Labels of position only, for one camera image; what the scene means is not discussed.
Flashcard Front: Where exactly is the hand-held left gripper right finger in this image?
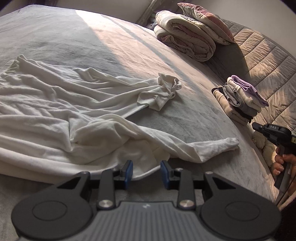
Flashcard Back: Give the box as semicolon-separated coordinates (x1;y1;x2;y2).
160;160;235;210

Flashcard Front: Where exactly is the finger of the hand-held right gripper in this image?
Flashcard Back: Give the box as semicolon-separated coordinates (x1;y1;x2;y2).
252;122;266;133

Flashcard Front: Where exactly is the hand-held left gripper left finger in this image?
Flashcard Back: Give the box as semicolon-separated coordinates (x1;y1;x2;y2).
57;160;134;210

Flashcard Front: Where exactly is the white garment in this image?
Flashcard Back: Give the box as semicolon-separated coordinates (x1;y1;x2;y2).
0;54;240;182

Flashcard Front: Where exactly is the person's right hand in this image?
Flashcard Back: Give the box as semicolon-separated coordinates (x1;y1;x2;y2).
273;152;296;176

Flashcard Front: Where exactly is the folded black garment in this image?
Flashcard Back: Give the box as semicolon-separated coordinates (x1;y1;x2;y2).
211;87;253;123

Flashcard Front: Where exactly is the white plush dog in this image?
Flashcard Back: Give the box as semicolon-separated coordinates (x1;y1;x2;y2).
252;132;278;168

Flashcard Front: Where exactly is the folded grey sweater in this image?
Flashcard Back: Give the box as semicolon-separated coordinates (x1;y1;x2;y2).
222;85;258;117

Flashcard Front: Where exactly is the folded cream garment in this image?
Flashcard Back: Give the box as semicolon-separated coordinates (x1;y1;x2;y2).
227;77;264;112

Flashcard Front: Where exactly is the grey bed sheet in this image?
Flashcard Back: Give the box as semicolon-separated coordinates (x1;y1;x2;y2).
0;3;279;241

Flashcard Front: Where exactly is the grey quilted headboard cover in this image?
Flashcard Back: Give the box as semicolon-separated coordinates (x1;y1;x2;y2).
220;19;296;135

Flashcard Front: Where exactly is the person's dark clothing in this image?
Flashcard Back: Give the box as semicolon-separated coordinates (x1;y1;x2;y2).
279;196;296;241

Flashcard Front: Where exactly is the folded grey pink duvet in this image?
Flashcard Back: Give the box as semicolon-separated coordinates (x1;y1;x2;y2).
154;10;216;62

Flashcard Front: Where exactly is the pink grey pillow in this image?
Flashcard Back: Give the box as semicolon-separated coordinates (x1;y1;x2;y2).
178;2;235;44

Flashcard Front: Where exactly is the grey patterned curtain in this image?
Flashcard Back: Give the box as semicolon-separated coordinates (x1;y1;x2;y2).
136;0;162;29

